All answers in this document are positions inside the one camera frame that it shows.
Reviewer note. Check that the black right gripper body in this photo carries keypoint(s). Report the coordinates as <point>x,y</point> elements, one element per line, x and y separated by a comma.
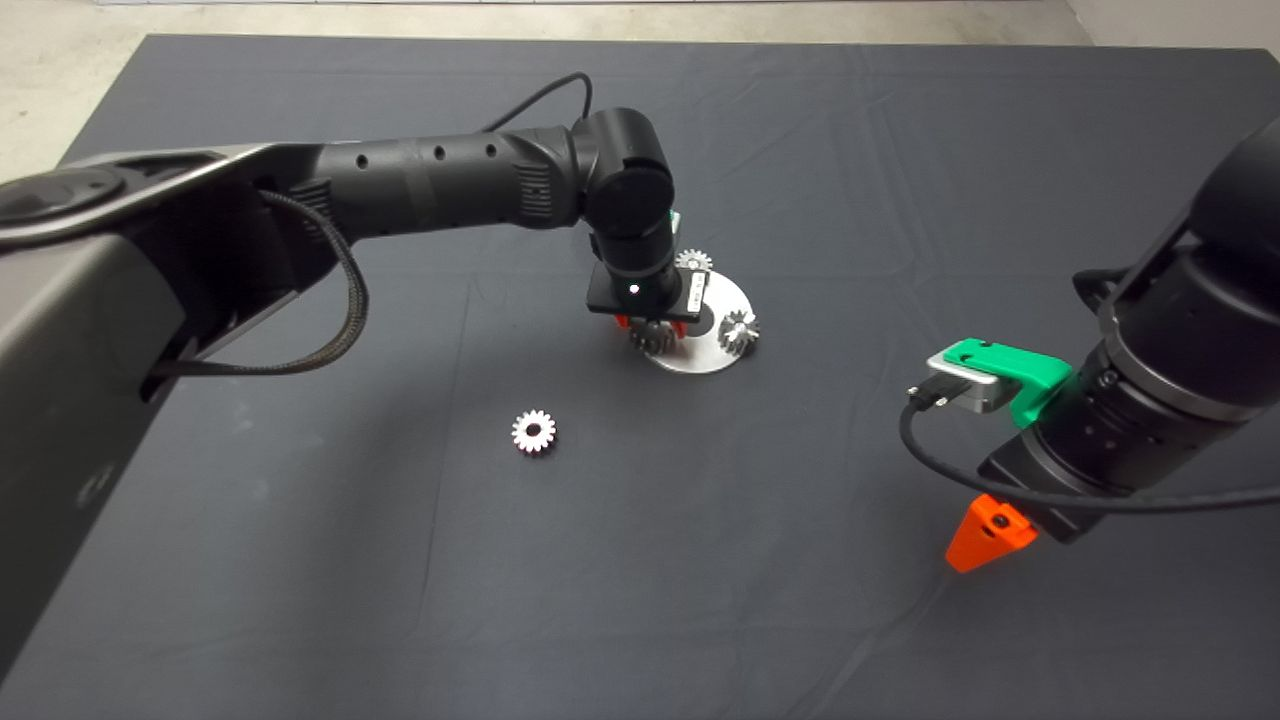
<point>1060,490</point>

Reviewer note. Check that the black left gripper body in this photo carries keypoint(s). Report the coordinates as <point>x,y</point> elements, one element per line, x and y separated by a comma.
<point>695,290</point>

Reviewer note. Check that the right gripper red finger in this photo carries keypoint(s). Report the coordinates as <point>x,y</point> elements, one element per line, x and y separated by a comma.
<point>985,535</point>

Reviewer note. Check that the larger steel gear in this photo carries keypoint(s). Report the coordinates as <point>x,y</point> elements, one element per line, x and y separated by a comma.
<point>652,338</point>

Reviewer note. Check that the small steel gear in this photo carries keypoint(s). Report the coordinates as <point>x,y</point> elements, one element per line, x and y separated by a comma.
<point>739,332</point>
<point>523,432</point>
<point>695,262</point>

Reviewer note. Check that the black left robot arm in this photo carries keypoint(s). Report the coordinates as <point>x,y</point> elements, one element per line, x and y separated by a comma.
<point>450,185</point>

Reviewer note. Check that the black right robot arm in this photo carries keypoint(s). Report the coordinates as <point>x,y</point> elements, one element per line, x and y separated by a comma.
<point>1190,340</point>

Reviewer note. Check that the round metal plate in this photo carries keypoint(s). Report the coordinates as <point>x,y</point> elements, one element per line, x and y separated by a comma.
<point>722,295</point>

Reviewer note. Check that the dark grey table cloth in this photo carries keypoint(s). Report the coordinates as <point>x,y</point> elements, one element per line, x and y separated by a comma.
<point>640,560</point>

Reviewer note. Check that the green right camera mount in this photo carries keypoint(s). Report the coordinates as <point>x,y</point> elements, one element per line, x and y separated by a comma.
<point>1030,372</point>

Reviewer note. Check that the silver right camera box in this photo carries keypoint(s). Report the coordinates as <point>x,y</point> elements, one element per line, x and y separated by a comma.
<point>975,385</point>

